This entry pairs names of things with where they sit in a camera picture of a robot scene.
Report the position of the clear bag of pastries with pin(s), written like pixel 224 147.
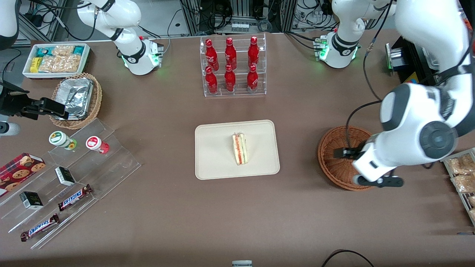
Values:
pixel 464 183
pixel 462 166

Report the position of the small grey box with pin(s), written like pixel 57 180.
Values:
pixel 242 263

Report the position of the light brown wicker basket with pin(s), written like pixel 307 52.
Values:
pixel 97 98

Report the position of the white rectangular snack bin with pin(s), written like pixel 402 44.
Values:
pixel 86 61

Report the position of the green label yogurt cup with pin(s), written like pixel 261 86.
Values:
pixel 58 138

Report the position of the snickers chocolate bar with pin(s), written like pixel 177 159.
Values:
pixel 39 227
pixel 74 197

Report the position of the teal snack pack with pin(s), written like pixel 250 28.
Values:
pixel 44 52
pixel 78 50

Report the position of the clear acrylic stepped shelf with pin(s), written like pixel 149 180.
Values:
pixel 107 174

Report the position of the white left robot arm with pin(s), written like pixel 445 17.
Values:
pixel 419 111

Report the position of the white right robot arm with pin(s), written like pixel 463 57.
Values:
pixel 135 55

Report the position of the red cola bottle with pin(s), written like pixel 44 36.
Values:
pixel 252 79
pixel 211 82
pixel 211 53
pixel 230 81
pixel 253 52
pixel 230 53

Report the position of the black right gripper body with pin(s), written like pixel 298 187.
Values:
pixel 10 104

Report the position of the yellow snack pack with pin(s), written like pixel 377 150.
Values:
pixel 35 65

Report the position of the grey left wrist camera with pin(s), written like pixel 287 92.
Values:
pixel 386 181

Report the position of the small clear cracker bag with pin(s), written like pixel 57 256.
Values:
pixel 64 50

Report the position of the red plaid cookie box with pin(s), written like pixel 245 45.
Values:
pixel 18 172

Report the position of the round brown wicker basket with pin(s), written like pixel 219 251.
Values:
pixel 334 168

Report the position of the beige rectangular tray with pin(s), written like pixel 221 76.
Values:
pixel 215 150

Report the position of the clear acrylic bottle rack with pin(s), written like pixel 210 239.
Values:
pixel 239 92

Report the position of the triangular sandwich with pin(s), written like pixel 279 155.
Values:
pixel 240 150

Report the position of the silver foil containers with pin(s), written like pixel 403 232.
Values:
pixel 76 96

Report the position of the small black carton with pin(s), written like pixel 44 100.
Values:
pixel 65 176
pixel 31 200

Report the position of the red label yogurt cup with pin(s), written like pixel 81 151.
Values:
pixel 94 142

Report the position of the large clear cracker bag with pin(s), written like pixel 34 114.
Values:
pixel 61 63

